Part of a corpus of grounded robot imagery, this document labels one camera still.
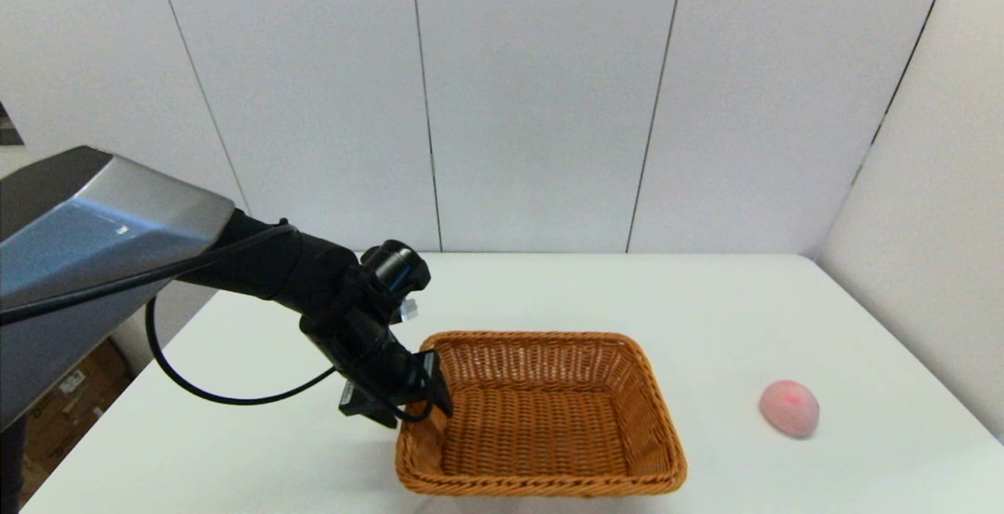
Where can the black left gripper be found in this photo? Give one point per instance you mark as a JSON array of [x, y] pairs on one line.
[[369, 365]]

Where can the orange woven wicker basket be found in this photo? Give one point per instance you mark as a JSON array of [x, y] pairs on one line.
[[541, 428]]

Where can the pink peach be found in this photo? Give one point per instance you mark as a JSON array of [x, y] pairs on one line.
[[789, 408]]

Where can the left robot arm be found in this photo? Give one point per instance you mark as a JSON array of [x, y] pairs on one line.
[[259, 263]]

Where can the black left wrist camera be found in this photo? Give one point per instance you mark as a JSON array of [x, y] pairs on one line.
[[396, 267]]

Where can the dark wall fixture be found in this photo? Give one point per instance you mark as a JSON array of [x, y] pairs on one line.
[[8, 128]]

